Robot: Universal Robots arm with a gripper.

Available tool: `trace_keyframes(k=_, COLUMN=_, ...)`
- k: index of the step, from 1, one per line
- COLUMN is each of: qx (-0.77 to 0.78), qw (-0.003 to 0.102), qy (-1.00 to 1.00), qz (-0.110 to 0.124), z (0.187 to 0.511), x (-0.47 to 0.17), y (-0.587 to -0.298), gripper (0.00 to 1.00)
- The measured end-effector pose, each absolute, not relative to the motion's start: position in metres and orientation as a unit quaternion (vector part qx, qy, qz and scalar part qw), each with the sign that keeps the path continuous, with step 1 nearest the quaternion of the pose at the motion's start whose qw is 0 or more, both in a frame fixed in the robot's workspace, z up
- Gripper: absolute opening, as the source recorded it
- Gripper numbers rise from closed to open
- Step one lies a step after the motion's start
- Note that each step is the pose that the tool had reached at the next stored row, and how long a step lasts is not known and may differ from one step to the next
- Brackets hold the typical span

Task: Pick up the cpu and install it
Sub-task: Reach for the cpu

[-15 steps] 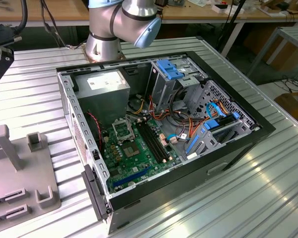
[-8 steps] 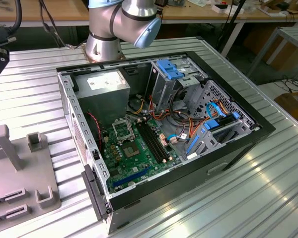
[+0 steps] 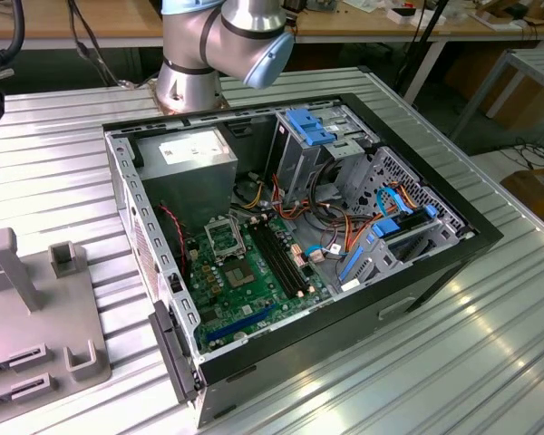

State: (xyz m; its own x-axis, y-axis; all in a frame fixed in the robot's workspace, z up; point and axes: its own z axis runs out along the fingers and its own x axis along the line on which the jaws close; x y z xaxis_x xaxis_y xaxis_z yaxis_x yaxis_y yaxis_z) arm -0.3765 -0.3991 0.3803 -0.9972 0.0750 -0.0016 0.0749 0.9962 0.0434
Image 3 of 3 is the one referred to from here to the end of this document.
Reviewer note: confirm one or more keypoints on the blue plastic rail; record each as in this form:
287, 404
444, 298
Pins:
351, 267

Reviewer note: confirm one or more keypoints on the grey metal frame table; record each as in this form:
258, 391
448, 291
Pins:
539, 59

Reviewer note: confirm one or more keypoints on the black RAM slot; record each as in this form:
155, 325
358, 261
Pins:
273, 259
283, 259
288, 259
278, 259

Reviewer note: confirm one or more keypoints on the black open PC case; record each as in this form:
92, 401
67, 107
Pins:
344, 326

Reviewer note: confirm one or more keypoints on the grey metal drive cage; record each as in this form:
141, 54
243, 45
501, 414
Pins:
299, 167

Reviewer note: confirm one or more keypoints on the green motherboard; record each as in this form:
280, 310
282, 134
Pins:
265, 290

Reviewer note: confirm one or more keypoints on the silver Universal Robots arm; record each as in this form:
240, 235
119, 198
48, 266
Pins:
236, 36

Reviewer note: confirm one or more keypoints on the grey plastic parts rack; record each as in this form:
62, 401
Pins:
50, 317

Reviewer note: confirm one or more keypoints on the blue expansion slot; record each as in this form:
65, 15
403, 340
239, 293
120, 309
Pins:
240, 324

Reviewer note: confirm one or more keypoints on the wooden desk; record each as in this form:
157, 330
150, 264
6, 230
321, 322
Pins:
131, 18

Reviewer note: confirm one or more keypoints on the blue plastic drive latch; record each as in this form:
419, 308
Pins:
306, 124

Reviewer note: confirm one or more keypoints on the perforated metal disk bay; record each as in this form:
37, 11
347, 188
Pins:
435, 199

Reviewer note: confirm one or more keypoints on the grey power supply unit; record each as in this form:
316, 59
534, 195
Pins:
186, 190

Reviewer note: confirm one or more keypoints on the brown cardboard box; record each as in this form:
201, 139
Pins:
539, 190

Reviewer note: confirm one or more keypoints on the black slanted pole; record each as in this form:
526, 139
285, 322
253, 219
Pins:
429, 31

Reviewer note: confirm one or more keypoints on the CPU socket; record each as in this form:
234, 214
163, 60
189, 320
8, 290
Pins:
239, 274

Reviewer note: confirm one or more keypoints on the black plastic case latch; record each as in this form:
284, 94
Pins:
172, 353

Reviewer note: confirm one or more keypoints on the blue disk carrier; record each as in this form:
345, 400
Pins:
387, 228

